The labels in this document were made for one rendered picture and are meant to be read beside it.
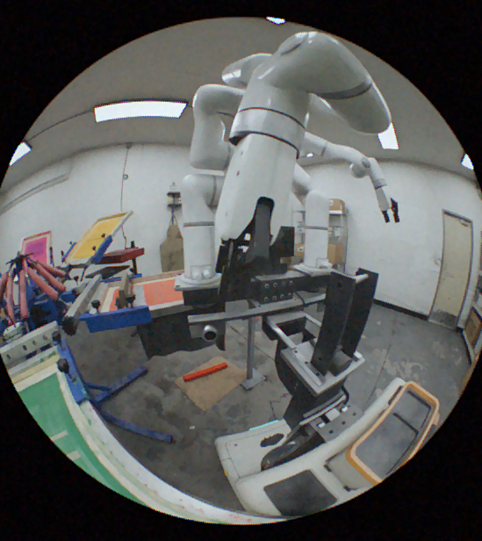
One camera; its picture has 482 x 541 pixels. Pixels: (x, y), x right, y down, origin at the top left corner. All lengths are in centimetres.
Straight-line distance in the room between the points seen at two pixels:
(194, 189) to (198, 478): 147
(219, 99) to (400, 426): 76
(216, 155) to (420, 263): 355
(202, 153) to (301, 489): 76
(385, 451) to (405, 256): 341
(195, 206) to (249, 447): 110
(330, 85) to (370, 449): 43
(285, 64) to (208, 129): 35
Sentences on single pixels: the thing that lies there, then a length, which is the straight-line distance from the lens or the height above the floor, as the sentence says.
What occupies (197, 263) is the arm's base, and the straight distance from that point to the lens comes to 46.
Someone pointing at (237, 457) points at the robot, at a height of 28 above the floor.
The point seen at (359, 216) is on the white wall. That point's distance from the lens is 370.
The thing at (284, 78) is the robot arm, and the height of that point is 142.
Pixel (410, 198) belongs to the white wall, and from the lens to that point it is 369.
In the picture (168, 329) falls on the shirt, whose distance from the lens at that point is 84.
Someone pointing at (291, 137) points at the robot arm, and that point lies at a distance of 16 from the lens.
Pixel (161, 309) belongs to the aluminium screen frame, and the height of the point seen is 98.
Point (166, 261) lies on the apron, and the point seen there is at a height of 78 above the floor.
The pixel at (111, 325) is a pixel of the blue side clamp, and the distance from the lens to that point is 72.
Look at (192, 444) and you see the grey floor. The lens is 135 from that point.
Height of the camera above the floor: 128
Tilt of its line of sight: 14 degrees down
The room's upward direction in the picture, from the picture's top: straight up
